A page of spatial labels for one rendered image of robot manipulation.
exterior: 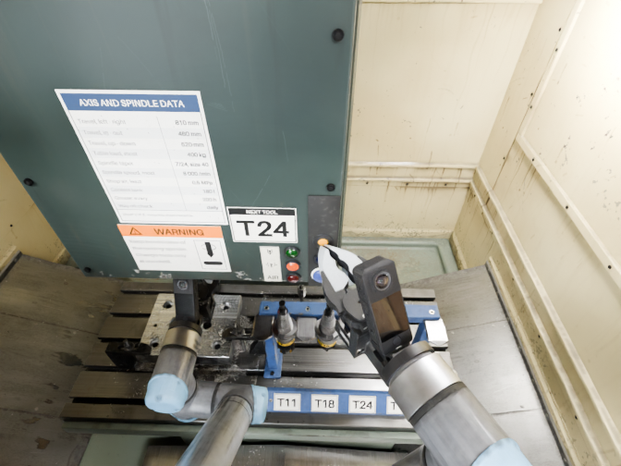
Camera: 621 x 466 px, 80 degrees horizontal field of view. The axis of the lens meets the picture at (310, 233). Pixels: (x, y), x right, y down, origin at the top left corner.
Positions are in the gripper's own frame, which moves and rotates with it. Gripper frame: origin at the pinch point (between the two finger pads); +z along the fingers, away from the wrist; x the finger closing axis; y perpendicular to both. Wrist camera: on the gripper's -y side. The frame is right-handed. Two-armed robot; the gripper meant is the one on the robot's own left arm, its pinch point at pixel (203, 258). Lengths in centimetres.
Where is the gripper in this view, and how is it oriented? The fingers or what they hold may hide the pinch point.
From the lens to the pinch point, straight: 97.1
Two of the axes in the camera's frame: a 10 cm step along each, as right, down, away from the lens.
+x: 10.0, 0.2, -0.2
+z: 0.3, -7.1, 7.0
